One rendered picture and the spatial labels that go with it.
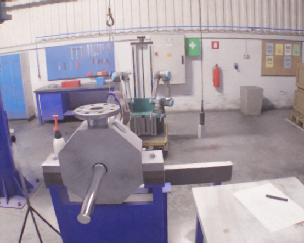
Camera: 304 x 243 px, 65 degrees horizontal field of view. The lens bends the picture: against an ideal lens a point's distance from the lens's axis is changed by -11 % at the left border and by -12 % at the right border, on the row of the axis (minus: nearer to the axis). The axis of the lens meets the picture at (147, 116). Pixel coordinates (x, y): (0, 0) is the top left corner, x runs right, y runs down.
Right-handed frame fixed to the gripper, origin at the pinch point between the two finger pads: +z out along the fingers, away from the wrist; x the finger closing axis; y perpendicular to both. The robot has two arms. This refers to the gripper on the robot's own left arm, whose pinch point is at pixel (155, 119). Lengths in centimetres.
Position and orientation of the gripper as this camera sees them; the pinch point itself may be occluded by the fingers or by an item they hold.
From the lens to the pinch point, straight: 362.1
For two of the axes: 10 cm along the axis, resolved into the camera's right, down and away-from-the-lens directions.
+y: -1.7, -1.3, -9.8
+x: 9.7, 1.4, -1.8
